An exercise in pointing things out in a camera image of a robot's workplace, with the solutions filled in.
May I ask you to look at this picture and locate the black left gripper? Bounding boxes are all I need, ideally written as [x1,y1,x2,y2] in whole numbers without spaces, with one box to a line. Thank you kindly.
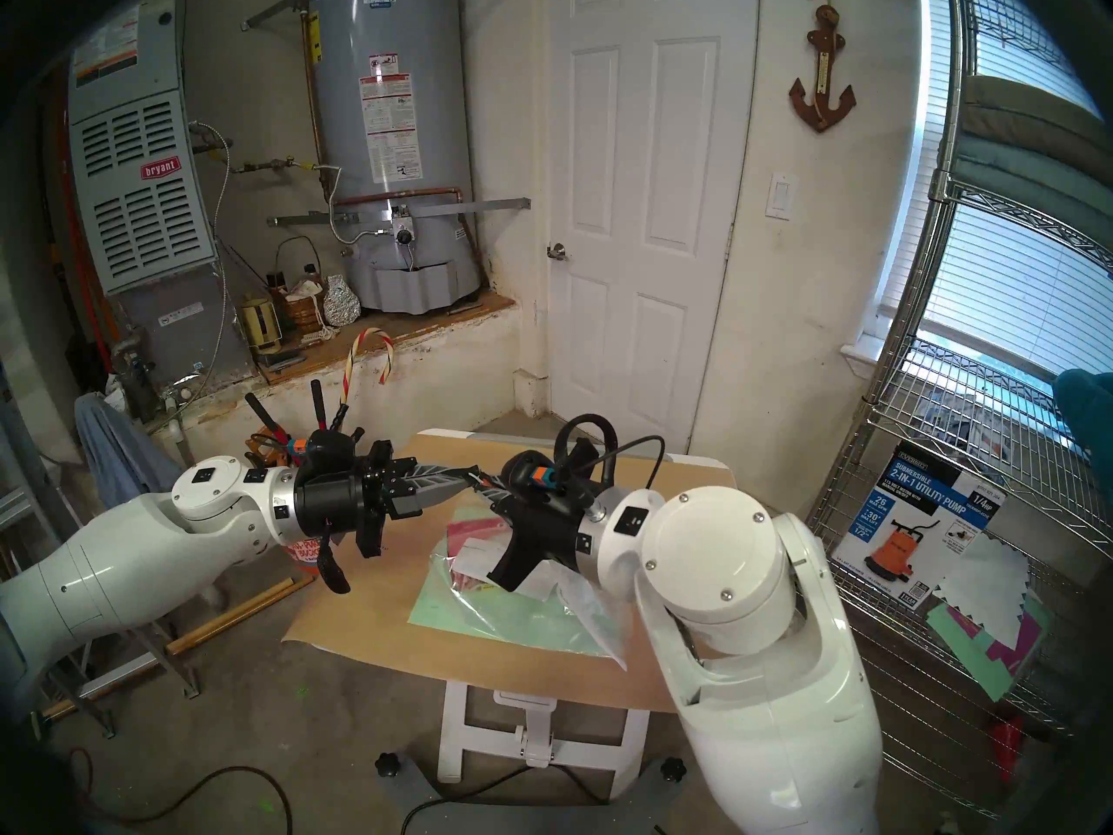
[294,442,482,558]

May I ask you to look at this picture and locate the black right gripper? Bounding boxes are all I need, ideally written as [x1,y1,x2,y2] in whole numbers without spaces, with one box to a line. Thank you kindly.
[477,470,585,592]

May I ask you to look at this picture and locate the long red carton box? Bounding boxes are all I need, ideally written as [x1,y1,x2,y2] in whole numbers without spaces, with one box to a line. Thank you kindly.
[446,516,523,595]

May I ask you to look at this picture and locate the clear ziplock bag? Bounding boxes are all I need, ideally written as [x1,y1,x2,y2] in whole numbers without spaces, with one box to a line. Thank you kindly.
[430,472,631,669]

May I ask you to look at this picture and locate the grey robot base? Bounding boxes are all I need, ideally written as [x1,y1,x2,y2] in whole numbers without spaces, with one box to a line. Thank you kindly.
[374,751,688,835]

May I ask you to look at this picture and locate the light green paper mat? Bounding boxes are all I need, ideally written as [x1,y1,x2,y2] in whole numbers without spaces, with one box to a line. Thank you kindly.
[409,511,627,660]

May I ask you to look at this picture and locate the striped candy cane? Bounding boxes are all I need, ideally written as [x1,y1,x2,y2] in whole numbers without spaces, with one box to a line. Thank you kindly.
[343,327,397,408]

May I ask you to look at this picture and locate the wooden platform board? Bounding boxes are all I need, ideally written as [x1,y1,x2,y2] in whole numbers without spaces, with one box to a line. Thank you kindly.
[255,291,517,386]

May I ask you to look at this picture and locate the foil wrapped lump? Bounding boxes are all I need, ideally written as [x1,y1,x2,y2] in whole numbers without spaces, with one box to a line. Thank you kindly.
[322,274,362,327]

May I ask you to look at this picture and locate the long wooden stick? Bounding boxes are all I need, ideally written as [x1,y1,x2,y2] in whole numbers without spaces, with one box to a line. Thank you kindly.
[165,574,314,656]

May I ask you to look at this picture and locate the yellow metal can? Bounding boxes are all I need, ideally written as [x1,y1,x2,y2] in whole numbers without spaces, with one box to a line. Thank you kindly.
[239,294,283,351]

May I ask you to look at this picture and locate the white folding table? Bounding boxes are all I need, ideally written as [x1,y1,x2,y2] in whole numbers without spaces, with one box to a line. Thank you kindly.
[417,426,736,799]

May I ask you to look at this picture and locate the white panel door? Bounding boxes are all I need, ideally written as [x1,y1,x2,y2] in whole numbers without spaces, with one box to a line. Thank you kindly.
[543,0,757,456]

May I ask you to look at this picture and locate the blue cloth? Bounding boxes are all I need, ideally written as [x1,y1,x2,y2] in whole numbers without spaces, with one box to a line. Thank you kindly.
[74,392,175,512]

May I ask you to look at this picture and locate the grey water heater tank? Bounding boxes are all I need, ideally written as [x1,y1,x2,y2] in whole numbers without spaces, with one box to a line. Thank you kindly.
[304,0,483,314]

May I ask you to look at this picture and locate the grey Bryant furnace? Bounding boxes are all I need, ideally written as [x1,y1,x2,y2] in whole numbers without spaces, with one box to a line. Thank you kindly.
[68,0,257,382]

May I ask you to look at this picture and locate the aluminium ladder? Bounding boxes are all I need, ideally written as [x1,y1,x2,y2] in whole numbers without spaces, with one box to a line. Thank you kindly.
[0,355,201,738]

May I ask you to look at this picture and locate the utility pump carton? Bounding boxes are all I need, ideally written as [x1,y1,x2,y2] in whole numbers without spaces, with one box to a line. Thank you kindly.
[830,442,1010,612]

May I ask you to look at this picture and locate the white scalloped paper sheet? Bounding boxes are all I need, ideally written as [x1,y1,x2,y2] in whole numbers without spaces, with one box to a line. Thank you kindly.
[935,533,1031,625]

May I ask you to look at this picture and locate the green and pink papers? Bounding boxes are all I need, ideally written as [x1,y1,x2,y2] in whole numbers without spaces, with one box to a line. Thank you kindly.
[926,590,1053,704]

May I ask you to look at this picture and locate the white window blinds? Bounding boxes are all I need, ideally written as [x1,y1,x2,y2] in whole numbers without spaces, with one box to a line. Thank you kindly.
[878,0,1113,382]

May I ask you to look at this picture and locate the red plastic object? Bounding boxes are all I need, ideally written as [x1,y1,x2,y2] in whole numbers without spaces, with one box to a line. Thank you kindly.
[991,716,1027,782]

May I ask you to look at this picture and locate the teal cloth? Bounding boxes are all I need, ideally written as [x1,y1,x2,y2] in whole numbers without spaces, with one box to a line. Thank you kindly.
[1052,368,1113,469]

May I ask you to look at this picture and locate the grey green folded cushion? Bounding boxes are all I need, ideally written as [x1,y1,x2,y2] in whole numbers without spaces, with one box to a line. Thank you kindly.
[943,77,1113,251]

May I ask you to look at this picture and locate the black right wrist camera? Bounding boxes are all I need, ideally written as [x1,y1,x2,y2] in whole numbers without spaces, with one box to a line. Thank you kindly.
[500,455,566,495]

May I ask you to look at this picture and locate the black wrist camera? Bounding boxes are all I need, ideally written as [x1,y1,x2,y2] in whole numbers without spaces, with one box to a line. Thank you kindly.
[500,455,566,495]
[287,429,357,469]

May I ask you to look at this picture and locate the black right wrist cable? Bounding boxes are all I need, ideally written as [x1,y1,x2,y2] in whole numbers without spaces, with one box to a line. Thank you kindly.
[556,413,669,491]

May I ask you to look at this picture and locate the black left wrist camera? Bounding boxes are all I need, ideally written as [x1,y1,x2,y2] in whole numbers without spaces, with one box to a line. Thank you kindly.
[287,429,357,469]

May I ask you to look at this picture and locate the wooden handled saw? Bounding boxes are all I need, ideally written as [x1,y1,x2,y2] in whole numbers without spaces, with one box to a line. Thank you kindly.
[243,426,297,469]

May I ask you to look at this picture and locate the wicker basket with handle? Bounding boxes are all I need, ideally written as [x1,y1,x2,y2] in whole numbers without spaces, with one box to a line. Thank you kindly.
[274,236,324,334]

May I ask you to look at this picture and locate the grey metal strap bar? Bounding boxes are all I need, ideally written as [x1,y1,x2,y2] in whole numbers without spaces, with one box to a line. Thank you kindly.
[268,197,531,227]

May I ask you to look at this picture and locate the dark floor cable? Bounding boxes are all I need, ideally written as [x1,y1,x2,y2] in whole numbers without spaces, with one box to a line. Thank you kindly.
[65,745,295,835]

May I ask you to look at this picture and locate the brown anchor wall decoration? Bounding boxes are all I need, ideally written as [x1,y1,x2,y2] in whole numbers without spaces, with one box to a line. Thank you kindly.
[789,0,857,134]

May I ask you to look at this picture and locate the chrome wire shelf rack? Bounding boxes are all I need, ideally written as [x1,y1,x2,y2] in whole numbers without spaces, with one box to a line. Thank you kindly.
[809,0,1113,825]

